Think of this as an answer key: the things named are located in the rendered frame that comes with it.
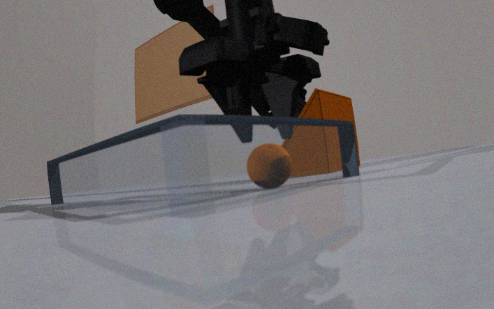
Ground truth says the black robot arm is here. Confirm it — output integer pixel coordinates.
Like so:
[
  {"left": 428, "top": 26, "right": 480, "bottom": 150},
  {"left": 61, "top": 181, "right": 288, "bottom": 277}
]
[{"left": 153, "top": 0, "right": 330, "bottom": 118}]

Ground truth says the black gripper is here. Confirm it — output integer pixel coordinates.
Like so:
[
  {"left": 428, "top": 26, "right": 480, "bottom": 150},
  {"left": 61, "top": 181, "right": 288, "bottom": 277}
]
[{"left": 178, "top": 2, "right": 321, "bottom": 117}]

